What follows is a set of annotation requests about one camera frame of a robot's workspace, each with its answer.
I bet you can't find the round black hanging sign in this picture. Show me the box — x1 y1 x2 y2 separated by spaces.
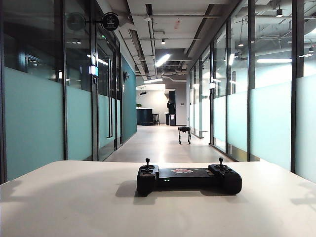
101 12 120 32

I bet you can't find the black quadruped robot dog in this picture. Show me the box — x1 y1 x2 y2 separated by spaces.
178 126 191 145

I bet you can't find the long black door handle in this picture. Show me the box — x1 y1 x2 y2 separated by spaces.
106 57 114 139

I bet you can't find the black remote control with joysticks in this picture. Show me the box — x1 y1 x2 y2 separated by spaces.
136 157 242 198

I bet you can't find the blue white door sign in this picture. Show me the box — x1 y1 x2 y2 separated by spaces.
88 64 99 78

